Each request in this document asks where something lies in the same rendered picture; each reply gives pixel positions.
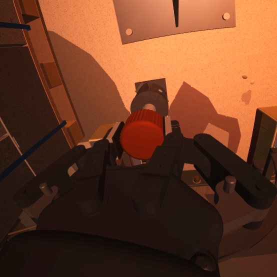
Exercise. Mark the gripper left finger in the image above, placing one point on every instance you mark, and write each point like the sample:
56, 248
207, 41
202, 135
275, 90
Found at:
54, 173

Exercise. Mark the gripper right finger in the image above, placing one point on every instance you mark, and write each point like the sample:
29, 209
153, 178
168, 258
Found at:
227, 164

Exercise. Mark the red ribbed knob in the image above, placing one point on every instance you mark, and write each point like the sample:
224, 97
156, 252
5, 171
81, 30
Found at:
140, 136

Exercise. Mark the blue bar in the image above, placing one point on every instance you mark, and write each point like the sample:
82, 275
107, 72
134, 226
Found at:
15, 26
32, 149

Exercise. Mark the grey plate with orange stud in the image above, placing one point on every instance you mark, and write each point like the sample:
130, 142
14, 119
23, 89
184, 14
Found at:
196, 179

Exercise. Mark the yellow green box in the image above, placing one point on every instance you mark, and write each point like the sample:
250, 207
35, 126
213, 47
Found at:
265, 134

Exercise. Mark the yellow block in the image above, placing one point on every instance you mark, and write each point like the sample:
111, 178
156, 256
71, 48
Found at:
101, 131

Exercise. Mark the small tan pebble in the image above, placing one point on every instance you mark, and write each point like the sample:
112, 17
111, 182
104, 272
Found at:
252, 82
244, 76

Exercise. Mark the grey round disc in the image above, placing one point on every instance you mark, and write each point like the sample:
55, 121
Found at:
138, 101

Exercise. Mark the grey slotted plate with bolts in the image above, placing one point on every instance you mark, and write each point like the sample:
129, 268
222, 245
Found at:
151, 19

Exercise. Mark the brown wooden frame with blocks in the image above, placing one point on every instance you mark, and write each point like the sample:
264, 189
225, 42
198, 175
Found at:
52, 73

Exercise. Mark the grey square base plate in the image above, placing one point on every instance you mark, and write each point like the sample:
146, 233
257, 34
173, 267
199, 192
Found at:
140, 84

